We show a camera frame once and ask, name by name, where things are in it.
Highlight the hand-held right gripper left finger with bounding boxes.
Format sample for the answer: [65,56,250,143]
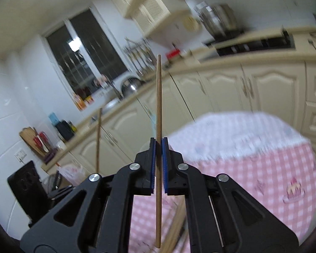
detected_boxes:
[20,137,156,253]

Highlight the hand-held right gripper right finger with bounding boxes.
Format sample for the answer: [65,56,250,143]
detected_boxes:
[162,137,300,253]

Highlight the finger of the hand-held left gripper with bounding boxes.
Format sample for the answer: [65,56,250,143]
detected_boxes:
[48,185,77,199]

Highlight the light wooden chopstick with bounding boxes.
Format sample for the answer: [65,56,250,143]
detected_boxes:
[95,108,103,175]
[155,54,163,248]

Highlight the bunch of wooden chopsticks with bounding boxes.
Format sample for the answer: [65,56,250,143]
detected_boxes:
[162,203,188,253]

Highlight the white plastic bag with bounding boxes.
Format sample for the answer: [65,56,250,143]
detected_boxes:
[58,163,85,188]

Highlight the wooden cutting board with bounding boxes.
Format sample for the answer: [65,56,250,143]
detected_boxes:
[19,126,39,148]

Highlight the black knife block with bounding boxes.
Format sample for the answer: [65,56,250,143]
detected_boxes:
[55,120,75,141]

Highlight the steel sink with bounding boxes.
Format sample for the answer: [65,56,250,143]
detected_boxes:
[100,100,121,112]

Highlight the steel wok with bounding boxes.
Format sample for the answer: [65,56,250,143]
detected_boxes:
[121,76,146,96]

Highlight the steel faucet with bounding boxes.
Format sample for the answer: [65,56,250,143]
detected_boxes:
[109,80,122,101]

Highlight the pink checked tablecloth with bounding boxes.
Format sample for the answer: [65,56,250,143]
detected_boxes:
[126,111,316,253]

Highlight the orange label bottle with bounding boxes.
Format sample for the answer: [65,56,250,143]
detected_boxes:
[73,93,86,111]

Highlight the cream base cabinets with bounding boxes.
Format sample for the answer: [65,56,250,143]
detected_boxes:
[42,57,316,181]

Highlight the red box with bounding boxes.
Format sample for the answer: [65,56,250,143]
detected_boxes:
[165,49,181,60]

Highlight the dark kitchen window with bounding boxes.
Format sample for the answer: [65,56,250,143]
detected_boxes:
[42,7,130,96]

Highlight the black gas stove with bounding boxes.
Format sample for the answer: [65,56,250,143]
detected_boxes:
[205,30,296,56]

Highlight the steel stockpot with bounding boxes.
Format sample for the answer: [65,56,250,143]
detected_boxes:
[194,3,240,39]

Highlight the red handled utensils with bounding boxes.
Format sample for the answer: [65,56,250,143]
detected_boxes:
[32,131,50,154]

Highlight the wall utensil rack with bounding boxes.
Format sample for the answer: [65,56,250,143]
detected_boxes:
[123,37,158,75]

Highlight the cream wall cabinets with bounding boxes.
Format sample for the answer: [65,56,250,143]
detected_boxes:
[108,0,171,33]

